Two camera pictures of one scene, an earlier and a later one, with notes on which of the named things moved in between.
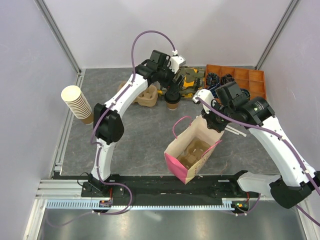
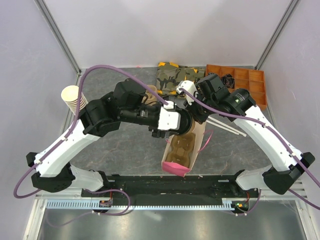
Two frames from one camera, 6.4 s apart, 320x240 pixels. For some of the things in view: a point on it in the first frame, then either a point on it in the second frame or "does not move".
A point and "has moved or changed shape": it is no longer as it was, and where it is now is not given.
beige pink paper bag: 194,145 has moved or changed shape
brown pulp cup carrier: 148,98 does not move
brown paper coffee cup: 172,106 -> 193,126
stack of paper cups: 76,101 does not move
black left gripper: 170,84 -> 159,134
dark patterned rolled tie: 226,79 does not move
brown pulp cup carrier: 193,152 -> 181,148
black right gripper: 211,123 -> 199,119
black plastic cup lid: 172,97 -> 186,122
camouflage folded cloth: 190,79 does not move
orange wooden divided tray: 252,80 does not move
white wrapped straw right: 236,130 does not move
